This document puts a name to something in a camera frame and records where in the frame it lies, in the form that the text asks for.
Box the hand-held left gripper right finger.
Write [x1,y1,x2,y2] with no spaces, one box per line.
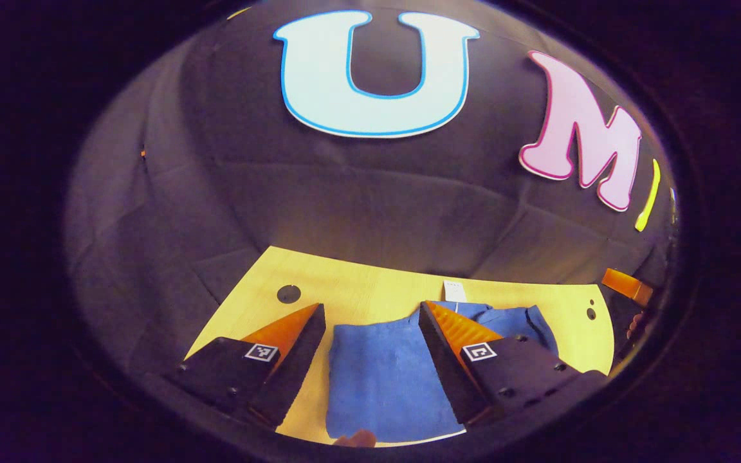
[417,300,585,426]

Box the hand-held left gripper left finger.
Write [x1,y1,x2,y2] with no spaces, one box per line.
[174,303,327,428]

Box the blue corduroy shirt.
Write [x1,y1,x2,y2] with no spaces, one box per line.
[324,280,561,446]

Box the black backdrop cloth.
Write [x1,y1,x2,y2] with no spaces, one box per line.
[65,0,680,380]

